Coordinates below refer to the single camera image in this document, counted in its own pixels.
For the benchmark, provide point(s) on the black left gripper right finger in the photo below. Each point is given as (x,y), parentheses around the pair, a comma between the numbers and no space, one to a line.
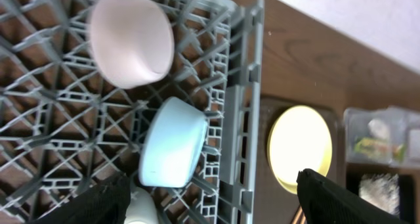
(325,202)

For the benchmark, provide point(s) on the clear plastic waste bin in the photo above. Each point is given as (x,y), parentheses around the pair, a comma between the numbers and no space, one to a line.
(404,129)

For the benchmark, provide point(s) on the pink white small bowl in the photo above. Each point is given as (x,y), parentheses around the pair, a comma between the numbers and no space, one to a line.
(131,41)

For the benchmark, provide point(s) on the black rectangular waste tray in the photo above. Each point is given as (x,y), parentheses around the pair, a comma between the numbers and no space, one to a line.
(408,182)

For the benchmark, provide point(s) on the brown plastic serving tray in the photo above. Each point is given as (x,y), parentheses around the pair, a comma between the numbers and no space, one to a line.
(272,203)

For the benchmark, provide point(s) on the yellow round plate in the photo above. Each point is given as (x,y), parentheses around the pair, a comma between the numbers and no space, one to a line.
(298,139)

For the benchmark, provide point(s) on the green orange snack wrapper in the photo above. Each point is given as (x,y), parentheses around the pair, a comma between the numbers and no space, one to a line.
(379,151)

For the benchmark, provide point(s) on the pile of white rice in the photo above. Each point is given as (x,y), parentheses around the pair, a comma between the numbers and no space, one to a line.
(382,191)

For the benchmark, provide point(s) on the light blue bowl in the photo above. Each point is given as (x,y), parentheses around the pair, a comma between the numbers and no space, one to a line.
(173,145)

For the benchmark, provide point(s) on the grey plastic dishwasher rack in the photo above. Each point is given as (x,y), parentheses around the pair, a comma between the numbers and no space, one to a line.
(64,128)

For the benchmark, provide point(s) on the wooden chopstick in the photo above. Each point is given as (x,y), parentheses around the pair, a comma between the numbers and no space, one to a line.
(299,217)

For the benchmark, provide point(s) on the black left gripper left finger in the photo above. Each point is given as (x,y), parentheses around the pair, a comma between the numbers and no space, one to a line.
(106,202)

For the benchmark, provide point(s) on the white tissue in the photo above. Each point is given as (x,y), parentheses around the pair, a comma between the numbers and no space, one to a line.
(379,129)

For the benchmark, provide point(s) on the white paper cup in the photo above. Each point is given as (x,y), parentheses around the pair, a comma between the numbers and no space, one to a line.
(141,209)

